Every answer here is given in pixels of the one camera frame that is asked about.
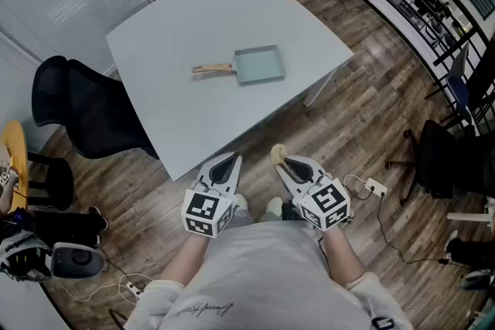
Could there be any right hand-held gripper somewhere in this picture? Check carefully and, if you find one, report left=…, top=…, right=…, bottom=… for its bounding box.
left=272, top=155, right=351, bottom=232

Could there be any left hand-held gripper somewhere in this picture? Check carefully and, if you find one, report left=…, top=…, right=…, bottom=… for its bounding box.
left=181, top=151, right=243, bottom=239

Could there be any tan fluffy fiber ball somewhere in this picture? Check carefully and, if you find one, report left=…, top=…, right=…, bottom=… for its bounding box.
left=270, top=144, right=306, bottom=182

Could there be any light blue square pan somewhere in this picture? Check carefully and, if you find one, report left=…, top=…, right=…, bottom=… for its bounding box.
left=191, top=45, right=286, bottom=85

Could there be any person's right forearm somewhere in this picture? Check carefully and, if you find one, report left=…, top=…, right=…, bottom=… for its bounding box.
left=323, top=226, right=367, bottom=287

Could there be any person's left forearm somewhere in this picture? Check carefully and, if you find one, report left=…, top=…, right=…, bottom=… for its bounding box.
left=158, top=233, right=212, bottom=289

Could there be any black belt pack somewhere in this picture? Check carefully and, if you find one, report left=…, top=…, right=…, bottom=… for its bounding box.
left=281, top=200, right=307, bottom=223

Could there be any person's right white shoe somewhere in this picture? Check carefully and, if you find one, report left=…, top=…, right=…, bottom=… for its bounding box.
left=258, top=196, right=285, bottom=223

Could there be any white power strip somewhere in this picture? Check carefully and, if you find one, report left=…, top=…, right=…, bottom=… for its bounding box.
left=364, top=177, right=388, bottom=195
left=125, top=280, right=146, bottom=303

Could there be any white table leg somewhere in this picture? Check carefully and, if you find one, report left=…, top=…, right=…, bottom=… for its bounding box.
left=303, top=67, right=337, bottom=108

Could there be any person's white t-shirt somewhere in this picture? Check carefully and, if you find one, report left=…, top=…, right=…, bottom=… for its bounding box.
left=123, top=222, right=415, bottom=330

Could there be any black office chair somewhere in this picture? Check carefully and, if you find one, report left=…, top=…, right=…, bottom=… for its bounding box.
left=386, top=119, right=495, bottom=206
left=31, top=56, right=159, bottom=160

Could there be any black stool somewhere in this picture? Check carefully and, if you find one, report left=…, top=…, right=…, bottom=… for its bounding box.
left=26, top=151, right=75, bottom=210

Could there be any grey rounded device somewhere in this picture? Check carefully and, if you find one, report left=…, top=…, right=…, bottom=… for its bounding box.
left=51, top=242, right=106, bottom=280

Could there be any blue chair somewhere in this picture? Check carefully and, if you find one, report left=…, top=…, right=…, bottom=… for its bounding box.
left=425, top=42, right=479, bottom=128

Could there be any yellow round table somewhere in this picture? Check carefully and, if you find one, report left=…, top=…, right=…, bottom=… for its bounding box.
left=0, top=119, right=29, bottom=213

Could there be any white grey headset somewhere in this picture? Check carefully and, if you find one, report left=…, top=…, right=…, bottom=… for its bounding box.
left=0, top=235, right=52, bottom=283

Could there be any black floor cable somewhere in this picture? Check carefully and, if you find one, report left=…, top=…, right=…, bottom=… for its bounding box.
left=377, top=192, right=469, bottom=268

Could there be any black white strap buckle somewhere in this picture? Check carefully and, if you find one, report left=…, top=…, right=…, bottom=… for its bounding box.
left=370, top=315, right=395, bottom=330

